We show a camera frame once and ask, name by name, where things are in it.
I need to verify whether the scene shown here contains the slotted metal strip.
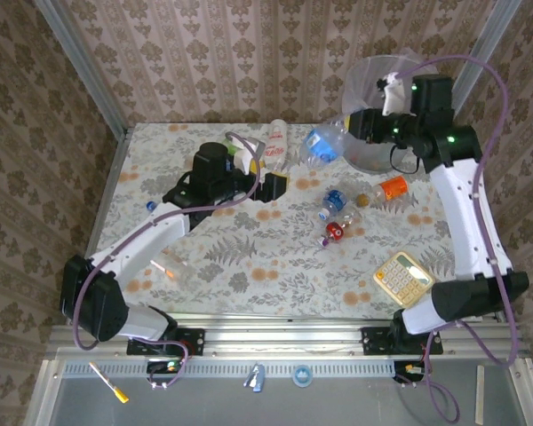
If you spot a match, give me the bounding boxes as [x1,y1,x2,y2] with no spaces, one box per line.
[63,359,399,379]

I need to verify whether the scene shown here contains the clear plastic bin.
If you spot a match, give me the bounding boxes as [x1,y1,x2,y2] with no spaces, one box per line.
[340,54,441,175]

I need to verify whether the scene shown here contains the clear bottle red label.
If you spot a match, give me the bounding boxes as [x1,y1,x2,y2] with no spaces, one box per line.
[318,211,362,248]

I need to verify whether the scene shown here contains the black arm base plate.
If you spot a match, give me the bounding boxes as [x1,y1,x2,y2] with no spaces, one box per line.
[360,326,444,356]
[126,327,205,357]

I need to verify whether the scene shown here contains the yellow-handled screwdriver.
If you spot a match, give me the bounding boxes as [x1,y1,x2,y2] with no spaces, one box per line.
[88,361,131,405]

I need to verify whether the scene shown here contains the clear bottle orange label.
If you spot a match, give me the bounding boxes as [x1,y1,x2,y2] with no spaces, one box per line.
[354,175,410,208]

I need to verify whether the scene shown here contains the blue tape roll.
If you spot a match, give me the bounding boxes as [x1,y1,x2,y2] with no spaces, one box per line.
[291,364,315,389]

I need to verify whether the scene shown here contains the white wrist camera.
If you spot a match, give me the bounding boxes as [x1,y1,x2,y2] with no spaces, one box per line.
[225,131,267,166]
[377,73,408,117]

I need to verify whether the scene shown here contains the floral patterned tablecloth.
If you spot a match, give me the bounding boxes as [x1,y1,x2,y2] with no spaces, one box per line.
[77,122,498,320]

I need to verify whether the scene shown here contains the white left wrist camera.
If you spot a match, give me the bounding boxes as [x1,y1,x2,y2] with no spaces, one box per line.
[225,131,267,166]

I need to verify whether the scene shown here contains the grey metal tray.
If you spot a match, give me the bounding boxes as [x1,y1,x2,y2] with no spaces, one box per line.
[24,357,533,426]

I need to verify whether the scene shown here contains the purple cable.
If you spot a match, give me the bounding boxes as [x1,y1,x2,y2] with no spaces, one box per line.
[73,130,263,391]
[394,54,519,423]

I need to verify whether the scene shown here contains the aluminium table side rail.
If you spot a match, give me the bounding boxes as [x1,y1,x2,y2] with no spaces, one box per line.
[68,128,132,323]

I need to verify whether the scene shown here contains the yellow desk calculator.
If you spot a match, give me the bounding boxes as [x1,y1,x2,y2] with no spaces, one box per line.
[372,251,436,308]

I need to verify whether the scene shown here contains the wooden stick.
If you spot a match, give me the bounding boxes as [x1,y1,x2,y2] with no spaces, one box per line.
[474,364,486,424]

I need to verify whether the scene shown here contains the translucent pink bin liner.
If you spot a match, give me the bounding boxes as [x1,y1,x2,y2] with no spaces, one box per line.
[344,48,441,134]

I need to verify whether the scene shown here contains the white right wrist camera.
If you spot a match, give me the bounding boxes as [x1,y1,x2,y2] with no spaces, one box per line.
[377,73,408,117]

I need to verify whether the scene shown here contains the short bottle blue dotted label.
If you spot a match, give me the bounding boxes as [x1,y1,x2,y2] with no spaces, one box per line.
[317,189,351,222]

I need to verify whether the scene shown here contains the clear bottle orange ring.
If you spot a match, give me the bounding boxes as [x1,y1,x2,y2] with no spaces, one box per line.
[149,248,195,288]

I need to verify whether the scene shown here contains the long clear bottle blue label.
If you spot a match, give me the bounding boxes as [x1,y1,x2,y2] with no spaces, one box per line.
[298,119,353,169]

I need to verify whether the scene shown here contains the blue metal clip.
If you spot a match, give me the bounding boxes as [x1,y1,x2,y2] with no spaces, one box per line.
[243,362,267,394]

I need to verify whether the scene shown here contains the aluminium mounting rail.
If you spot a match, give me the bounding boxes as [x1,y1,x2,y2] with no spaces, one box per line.
[48,312,528,361]

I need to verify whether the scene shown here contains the aluminium frame post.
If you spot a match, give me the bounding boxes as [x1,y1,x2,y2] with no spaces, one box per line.
[34,0,131,139]
[442,0,523,123]

